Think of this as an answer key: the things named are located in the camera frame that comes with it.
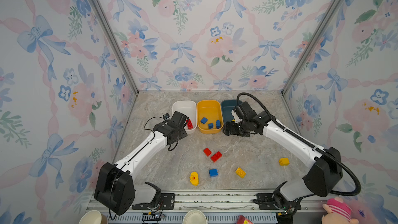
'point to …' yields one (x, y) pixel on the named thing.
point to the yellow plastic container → (209, 118)
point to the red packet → (242, 220)
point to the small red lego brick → (207, 152)
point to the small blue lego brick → (210, 125)
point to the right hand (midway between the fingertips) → (228, 129)
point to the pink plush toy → (340, 212)
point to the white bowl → (194, 216)
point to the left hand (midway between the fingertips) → (181, 132)
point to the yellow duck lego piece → (194, 178)
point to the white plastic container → (188, 108)
